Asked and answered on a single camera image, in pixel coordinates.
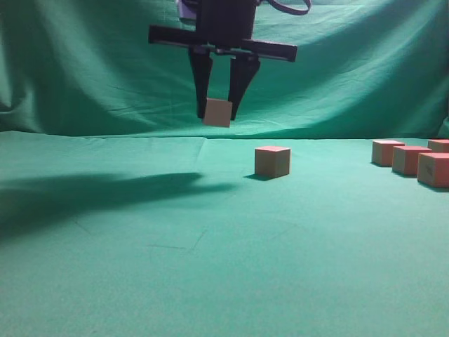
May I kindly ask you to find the green cloth backdrop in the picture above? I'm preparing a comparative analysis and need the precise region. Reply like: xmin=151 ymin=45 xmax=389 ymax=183
xmin=1 ymin=1 xmax=448 ymax=336

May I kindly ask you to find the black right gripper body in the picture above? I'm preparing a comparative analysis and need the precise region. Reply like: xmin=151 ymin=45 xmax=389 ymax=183
xmin=148 ymin=1 xmax=297 ymax=62

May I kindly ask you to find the middle pink cube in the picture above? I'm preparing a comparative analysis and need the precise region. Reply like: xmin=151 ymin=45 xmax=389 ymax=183
xmin=392 ymin=145 xmax=432 ymax=176

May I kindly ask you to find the far right pink cube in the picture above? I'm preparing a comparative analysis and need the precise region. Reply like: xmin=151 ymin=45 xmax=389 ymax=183
xmin=427 ymin=139 xmax=449 ymax=153

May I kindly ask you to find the placed pink cube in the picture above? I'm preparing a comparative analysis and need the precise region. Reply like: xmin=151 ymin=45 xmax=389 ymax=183
xmin=203 ymin=98 xmax=232 ymax=128
xmin=255 ymin=146 xmax=291 ymax=178

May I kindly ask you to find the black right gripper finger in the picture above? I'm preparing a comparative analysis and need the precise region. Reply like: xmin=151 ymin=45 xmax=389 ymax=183
xmin=188 ymin=46 xmax=213 ymax=119
xmin=229 ymin=54 xmax=260 ymax=120

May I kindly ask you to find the pink cube with mark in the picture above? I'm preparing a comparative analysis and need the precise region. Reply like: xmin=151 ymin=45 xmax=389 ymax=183
xmin=417 ymin=152 xmax=449 ymax=188

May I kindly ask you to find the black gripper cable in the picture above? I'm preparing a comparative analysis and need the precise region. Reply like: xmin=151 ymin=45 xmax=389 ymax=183
xmin=269 ymin=0 xmax=311 ymax=16

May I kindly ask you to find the far left pink cube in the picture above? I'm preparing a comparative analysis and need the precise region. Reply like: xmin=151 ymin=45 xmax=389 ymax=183
xmin=371 ymin=140 xmax=406 ymax=166

